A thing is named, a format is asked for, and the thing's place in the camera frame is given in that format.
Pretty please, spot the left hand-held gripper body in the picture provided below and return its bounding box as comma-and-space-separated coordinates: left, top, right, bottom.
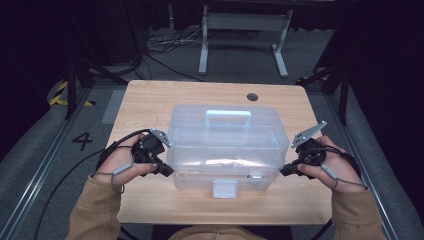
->
131, 128, 173, 166

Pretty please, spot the person's torso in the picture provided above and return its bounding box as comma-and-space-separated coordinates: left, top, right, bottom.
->
168, 224, 268, 240

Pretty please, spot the black metal stand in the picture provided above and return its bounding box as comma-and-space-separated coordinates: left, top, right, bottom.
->
64, 56, 129, 120
296, 63, 351, 127

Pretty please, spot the bundle of floor cables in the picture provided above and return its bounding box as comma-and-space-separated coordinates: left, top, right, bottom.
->
143, 26, 204, 83

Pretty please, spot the left hand-held gripper cable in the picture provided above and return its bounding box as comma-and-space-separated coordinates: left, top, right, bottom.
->
32, 128, 151, 240

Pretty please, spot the person's right hand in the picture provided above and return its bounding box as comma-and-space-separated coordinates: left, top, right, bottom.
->
297, 135, 364, 193

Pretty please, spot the grey left wrist lanyard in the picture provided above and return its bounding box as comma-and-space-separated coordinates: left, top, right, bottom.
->
91, 162, 134, 194

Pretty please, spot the person's left hand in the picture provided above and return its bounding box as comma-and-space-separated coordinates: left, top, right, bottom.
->
93, 133, 158, 186

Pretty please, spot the yellow black hazard tape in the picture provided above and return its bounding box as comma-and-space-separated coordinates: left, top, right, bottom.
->
49, 80, 96, 108

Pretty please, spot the clear plastic storage box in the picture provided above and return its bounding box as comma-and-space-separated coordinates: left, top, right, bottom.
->
166, 104, 290, 200

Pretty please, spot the grey right wrist lanyard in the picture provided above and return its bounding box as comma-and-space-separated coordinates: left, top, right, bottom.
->
321, 163, 369, 192

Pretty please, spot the right hand-held gripper cable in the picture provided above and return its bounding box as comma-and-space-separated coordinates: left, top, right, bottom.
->
309, 144, 363, 178

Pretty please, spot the grey metal stand frame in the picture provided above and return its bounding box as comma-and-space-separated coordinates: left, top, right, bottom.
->
198, 4, 294, 79

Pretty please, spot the hand-held gripper cable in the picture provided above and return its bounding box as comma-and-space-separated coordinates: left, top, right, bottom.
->
309, 144, 363, 178
32, 128, 151, 240

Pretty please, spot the grey wrist lanyard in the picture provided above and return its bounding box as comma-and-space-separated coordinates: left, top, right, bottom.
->
91, 162, 134, 194
321, 163, 369, 192

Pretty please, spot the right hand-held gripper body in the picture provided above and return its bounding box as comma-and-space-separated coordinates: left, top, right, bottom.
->
290, 120, 328, 168

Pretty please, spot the metal floor rail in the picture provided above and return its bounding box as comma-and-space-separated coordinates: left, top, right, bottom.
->
0, 88, 93, 240
324, 93, 401, 240

